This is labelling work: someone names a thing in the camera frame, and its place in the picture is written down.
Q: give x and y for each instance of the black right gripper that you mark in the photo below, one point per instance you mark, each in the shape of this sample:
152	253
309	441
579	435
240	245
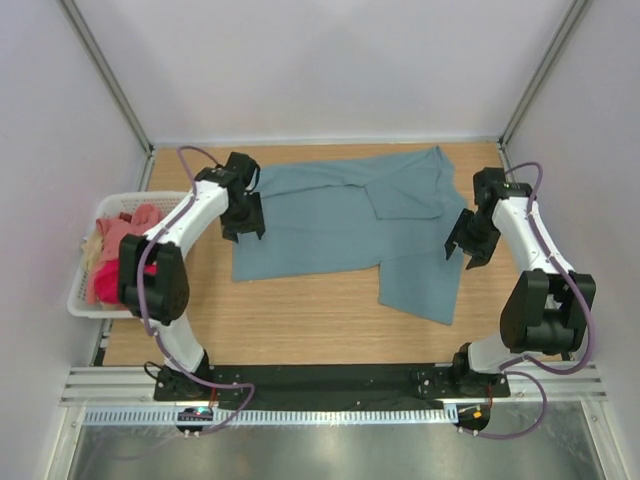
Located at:
481	252

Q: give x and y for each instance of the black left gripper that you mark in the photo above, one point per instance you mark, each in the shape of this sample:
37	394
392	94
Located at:
253	223

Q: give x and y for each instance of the blue-grey t shirt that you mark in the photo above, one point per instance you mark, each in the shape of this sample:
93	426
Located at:
392	212

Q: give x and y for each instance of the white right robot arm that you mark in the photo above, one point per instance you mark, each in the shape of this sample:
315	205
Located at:
549	309

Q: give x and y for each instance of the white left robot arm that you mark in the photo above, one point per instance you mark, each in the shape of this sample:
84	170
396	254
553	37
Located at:
153	282

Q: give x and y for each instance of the salmon pink t shirt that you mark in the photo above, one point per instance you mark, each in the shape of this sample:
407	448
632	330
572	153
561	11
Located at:
114	229

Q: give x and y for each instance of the red t shirt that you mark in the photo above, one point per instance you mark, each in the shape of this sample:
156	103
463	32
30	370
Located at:
103	284

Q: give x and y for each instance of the cream t shirt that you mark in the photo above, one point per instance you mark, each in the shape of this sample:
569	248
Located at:
91	248

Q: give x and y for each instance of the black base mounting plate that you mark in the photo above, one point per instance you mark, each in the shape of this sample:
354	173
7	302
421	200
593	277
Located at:
328	386

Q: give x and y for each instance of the white plastic laundry basket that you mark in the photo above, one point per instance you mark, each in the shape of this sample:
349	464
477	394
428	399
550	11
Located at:
110	206

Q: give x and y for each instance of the left black camera box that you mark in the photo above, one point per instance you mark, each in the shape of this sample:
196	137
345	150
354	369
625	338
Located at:
245	168

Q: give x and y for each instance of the black camera box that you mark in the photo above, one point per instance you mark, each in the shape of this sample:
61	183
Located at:
488	185
245	168

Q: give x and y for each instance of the right black camera box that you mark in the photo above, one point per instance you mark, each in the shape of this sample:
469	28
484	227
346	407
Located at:
488	185

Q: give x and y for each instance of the left aluminium frame post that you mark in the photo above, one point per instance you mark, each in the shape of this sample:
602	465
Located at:
95	54

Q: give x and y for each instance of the aluminium frame post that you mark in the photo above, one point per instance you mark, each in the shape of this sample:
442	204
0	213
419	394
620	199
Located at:
95	54
559	41

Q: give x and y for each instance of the white slotted cable duct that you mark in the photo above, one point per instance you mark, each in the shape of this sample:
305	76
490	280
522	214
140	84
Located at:
199	416

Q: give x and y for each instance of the right aluminium frame post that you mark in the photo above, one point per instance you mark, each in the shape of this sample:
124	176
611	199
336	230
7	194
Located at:
559	41

